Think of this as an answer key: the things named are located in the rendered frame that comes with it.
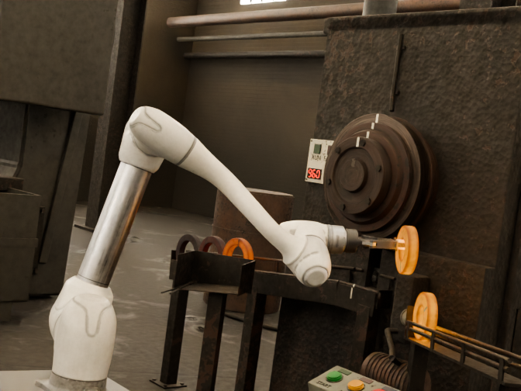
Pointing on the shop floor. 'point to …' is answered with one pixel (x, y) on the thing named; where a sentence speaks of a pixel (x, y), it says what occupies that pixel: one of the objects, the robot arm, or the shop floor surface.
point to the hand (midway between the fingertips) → (406, 244)
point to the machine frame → (480, 182)
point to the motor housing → (389, 371)
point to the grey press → (51, 112)
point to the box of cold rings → (17, 246)
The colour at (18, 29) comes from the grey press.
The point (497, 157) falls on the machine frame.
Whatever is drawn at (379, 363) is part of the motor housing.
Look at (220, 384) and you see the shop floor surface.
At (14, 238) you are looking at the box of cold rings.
